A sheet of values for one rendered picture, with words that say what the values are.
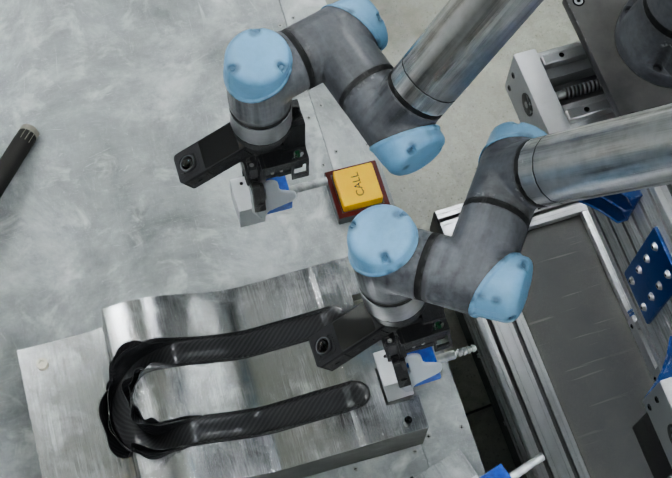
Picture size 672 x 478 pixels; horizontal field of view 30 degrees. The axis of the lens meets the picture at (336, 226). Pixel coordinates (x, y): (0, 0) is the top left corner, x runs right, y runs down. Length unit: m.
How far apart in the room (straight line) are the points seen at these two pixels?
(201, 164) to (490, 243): 0.42
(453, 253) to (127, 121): 0.77
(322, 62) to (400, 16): 1.56
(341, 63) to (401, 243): 0.23
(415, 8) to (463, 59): 1.68
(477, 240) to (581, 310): 1.18
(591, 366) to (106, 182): 1.03
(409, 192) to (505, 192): 1.43
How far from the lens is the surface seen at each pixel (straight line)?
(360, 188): 1.83
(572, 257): 2.52
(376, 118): 1.38
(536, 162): 1.31
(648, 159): 1.22
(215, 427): 1.64
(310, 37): 1.42
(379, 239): 1.31
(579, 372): 2.44
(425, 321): 1.49
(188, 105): 1.94
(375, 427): 1.66
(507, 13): 1.29
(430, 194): 2.76
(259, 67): 1.38
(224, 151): 1.55
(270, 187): 1.63
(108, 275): 1.84
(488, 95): 2.89
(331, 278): 1.72
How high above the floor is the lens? 2.49
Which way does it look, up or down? 66 degrees down
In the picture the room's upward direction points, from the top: 4 degrees clockwise
